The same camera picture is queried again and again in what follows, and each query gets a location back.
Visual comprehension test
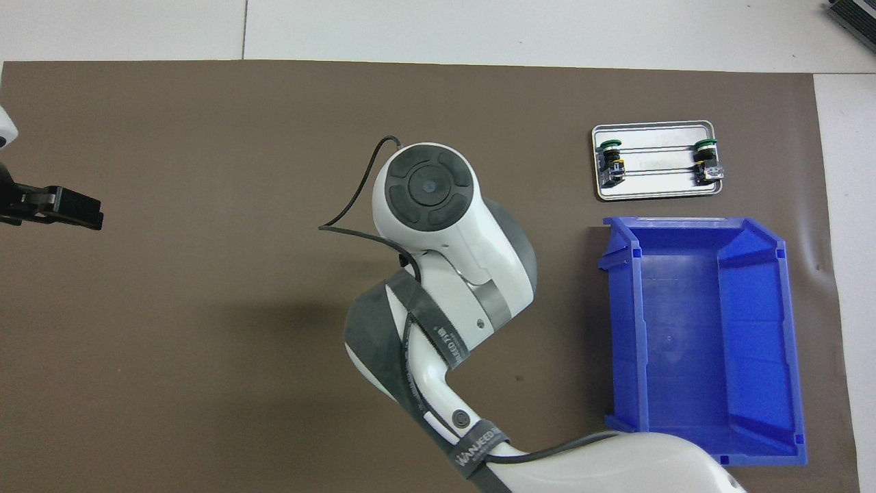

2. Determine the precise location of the grey ribbed device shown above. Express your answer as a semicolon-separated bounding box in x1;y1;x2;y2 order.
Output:
825;0;876;35

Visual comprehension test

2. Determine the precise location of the brown table mat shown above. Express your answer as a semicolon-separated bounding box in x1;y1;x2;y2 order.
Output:
0;60;862;493

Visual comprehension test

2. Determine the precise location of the green push button switch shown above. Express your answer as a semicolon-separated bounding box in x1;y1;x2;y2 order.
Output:
597;137;629;187
691;137;725;187

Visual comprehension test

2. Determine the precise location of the grey metal tray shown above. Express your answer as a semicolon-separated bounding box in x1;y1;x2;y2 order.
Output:
591;121;725;202

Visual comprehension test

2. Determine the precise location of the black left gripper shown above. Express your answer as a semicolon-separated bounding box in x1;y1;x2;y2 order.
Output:
0;161;105;231

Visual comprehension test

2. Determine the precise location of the blue plastic storage bin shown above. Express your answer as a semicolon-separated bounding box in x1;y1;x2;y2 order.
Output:
597;216;808;468

